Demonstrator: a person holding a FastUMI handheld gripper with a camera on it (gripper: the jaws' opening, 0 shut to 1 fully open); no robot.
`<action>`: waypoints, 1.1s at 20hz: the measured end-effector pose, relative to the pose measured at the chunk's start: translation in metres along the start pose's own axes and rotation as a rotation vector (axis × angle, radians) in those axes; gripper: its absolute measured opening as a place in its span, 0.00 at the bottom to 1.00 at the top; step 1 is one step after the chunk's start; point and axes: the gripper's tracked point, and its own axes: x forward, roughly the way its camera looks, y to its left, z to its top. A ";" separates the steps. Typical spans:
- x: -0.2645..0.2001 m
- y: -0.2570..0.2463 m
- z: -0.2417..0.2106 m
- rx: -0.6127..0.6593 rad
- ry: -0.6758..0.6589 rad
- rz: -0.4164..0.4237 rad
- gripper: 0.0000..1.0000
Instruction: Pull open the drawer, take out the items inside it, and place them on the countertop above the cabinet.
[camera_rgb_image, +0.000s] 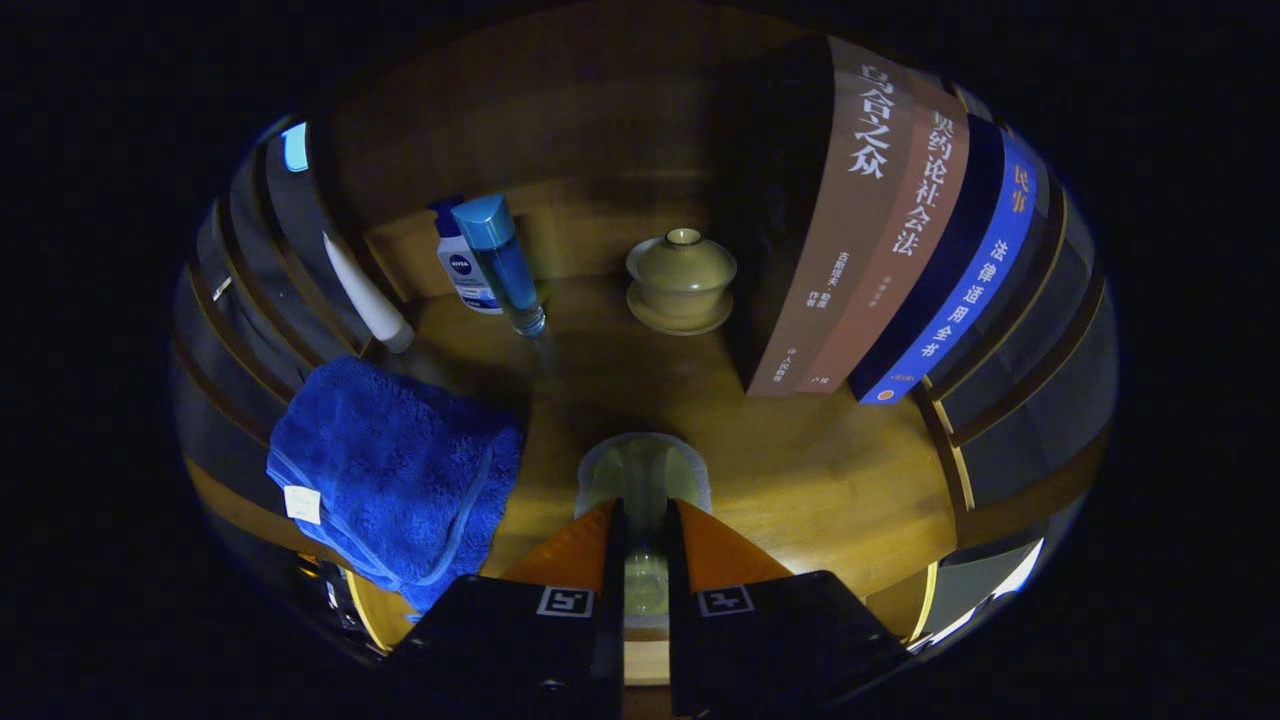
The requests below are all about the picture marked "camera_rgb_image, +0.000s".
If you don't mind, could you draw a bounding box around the white bottle with blue cap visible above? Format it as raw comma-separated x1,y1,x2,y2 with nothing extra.
430,197,504,316

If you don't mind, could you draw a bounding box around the brown book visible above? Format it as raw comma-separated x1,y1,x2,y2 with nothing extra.
720,35,916,398
795,75,971,396

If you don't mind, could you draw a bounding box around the clear teal bottle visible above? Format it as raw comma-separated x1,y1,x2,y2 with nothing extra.
450,193,548,339

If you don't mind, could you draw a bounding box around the blue book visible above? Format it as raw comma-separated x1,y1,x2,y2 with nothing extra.
848,115,1041,406

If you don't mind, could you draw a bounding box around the wooden cabinet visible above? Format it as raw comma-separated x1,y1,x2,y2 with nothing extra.
170,0,1116,691

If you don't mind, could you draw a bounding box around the blue towel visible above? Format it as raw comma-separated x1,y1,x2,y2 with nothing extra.
265,355,526,616

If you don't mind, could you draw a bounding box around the wooden countertop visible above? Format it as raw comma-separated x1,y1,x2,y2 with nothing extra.
185,270,961,656

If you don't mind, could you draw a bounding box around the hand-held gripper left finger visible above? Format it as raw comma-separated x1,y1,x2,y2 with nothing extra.
385,498,629,720

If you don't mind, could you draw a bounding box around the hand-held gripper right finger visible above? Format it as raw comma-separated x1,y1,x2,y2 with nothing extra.
665,498,916,719

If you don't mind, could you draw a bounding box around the beige lidded tea cup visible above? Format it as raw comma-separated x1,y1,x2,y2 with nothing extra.
625,227,739,337

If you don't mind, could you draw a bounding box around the white tube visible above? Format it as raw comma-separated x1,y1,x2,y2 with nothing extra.
320,232,416,355

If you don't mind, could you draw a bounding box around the yellow handled scrubbing sponge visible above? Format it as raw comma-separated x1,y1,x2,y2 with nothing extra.
575,432,713,629

